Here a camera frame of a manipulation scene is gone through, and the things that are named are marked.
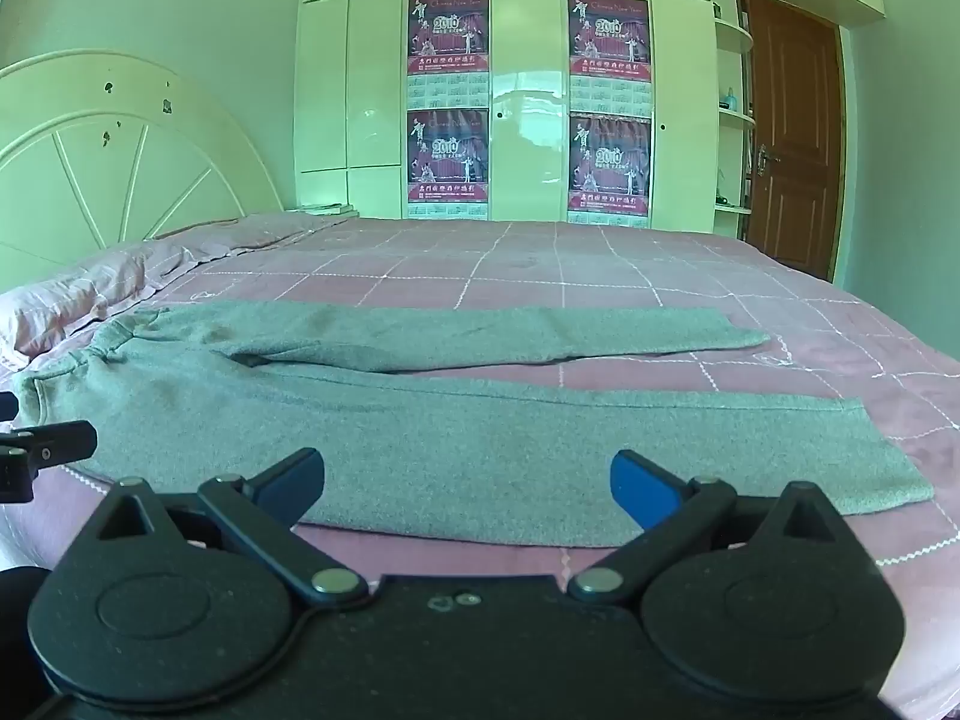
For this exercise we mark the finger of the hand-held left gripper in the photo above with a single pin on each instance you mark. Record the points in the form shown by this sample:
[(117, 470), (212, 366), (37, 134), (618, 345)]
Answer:
[(64, 440)]

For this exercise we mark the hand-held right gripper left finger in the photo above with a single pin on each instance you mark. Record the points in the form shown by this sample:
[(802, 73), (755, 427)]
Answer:
[(296, 474)]

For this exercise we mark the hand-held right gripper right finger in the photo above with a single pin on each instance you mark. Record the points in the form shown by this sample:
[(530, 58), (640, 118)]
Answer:
[(641, 484)]

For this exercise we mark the grey pants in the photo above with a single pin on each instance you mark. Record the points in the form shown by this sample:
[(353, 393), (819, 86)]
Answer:
[(450, 435)]

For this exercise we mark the pink pillow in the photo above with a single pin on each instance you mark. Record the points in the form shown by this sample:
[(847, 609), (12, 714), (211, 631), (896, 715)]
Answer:
[(67, 300)]

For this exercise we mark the bed with pink checked sheet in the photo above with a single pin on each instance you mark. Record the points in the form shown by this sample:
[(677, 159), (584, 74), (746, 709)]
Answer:
[(525, 255)]

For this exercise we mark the cream arched headboard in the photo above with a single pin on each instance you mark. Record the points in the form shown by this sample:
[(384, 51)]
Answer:
[(82, 165)]

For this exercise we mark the brown wooden door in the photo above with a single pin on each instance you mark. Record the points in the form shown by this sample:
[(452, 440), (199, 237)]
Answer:
[(795, 135)]

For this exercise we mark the small teal bottle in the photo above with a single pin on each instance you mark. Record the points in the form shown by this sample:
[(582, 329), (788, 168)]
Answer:
[(729, 100)]

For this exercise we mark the cream glossy wardrobe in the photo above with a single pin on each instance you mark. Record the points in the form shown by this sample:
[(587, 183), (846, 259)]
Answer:
[(525, 90)]

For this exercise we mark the cream corner shelf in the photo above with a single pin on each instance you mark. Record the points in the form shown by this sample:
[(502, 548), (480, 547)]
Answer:
[(733, 37)]

